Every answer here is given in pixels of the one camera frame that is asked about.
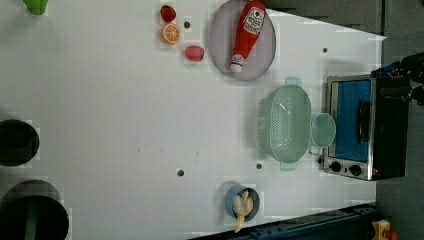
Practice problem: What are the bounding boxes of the blue bowl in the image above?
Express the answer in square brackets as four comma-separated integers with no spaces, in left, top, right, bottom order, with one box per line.
[225,184,261,222]

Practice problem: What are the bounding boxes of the orange slice toy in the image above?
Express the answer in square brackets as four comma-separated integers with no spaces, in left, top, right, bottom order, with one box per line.
[160,23,180,45]

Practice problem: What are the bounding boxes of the mint green plastic strainer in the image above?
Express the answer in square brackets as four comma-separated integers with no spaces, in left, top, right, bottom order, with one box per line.
[253,77,311,171]

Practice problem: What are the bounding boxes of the blue metal frame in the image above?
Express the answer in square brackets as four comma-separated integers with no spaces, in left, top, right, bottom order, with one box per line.
[191,204,382,240]

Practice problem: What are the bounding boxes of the red toy strawberry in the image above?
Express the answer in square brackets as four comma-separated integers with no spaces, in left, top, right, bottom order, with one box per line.
[160,5,177,23]

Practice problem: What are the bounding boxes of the yellow clamp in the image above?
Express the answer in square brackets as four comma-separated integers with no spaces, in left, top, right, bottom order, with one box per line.
[372,220,399,240]

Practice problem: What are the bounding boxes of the mint green cup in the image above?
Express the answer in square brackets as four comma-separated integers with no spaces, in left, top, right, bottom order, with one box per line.
[309,113,336,155]

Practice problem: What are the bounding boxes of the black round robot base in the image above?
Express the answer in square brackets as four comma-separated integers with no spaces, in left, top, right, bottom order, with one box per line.
[1,180,70,240]

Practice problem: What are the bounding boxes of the cream toy chicken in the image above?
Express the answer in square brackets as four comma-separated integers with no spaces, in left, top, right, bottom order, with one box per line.
[232,190,253,233]

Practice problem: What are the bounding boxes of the red ketchup bottle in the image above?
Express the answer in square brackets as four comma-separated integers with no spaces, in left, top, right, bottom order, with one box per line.
[230,0,266,73]

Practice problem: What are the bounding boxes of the black round object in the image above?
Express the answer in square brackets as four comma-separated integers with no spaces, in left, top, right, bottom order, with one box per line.
[0,119,40,167]

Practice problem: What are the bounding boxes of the grey round plate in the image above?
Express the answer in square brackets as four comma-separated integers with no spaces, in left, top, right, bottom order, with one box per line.
[209,0,276,81]

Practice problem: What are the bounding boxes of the black toaster oven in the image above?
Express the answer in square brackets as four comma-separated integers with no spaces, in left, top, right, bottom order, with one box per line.
[323,75,410,181]

